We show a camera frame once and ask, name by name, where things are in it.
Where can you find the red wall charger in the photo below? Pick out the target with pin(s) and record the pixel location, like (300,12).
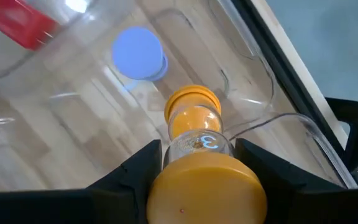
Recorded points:
(17,21)

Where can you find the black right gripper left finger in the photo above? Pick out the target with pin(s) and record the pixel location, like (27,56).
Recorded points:
(73,208)

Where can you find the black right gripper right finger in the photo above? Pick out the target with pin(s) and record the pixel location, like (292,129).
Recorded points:
(322,208)

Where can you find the purple hourglass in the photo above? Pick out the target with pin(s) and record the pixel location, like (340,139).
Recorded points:
(137,53)

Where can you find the orange hourglass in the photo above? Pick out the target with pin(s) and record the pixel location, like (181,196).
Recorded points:
(204,186)

